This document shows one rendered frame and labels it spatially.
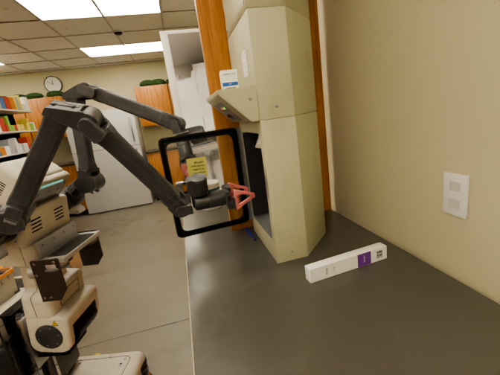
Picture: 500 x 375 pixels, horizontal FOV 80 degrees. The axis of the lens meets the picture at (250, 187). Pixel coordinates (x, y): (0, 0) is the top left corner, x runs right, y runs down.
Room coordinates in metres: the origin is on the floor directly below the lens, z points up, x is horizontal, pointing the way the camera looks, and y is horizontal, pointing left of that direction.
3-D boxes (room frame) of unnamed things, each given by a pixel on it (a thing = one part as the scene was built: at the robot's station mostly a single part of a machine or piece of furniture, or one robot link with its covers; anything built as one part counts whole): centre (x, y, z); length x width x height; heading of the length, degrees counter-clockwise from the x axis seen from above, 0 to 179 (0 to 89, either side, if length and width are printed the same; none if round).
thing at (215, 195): (1.01, 0.11, 1.16); 0.10 x 0.07 x 0.07; 12
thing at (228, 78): (0.98, 0.02, 1.54); 0.05 x 0.05 x 0.06; 8
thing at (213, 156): (1.15, 0.17, 1.19); 0.30 x 0.01 x 0.40; 106
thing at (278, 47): (1.08, -0.15, 1.33); 0.32 x 0.25 x 0.77; 12
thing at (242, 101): (1.04, 0.03, 1.46); 0.32 x 0.12 x 0.10; 12
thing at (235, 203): (0.99, 0.04, 1.16); 0.09 x 0.07 x 0.07; 102
